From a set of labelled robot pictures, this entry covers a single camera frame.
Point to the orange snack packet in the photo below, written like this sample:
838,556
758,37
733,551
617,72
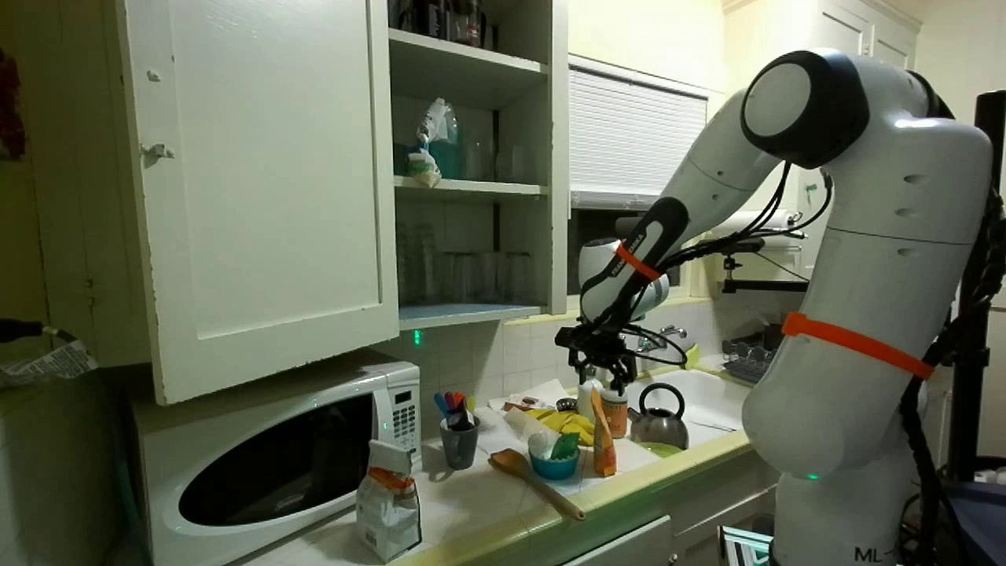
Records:
606,443

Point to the white microwave oven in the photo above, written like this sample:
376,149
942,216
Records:
270,460

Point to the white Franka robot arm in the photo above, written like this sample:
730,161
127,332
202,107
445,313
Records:
881,261

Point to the green and white packet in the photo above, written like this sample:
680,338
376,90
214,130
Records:
554,445

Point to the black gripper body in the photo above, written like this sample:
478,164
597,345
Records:
597,347

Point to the white cabinet door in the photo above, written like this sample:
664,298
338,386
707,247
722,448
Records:
263,189

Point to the white window blind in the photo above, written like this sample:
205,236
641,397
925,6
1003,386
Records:
634,130

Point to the white and orange carton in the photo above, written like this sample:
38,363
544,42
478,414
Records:
389,505

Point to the black stand pole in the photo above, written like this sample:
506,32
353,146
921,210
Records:
970,317

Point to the dark jars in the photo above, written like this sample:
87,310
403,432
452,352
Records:
440,17

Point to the blue bowl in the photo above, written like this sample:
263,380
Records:
554,465

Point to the grey utensil cup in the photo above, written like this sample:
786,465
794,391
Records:
458,445

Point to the crumpled plastic bag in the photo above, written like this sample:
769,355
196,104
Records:
43,356

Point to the white wall cabinet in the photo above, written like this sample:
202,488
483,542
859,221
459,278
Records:
474,189

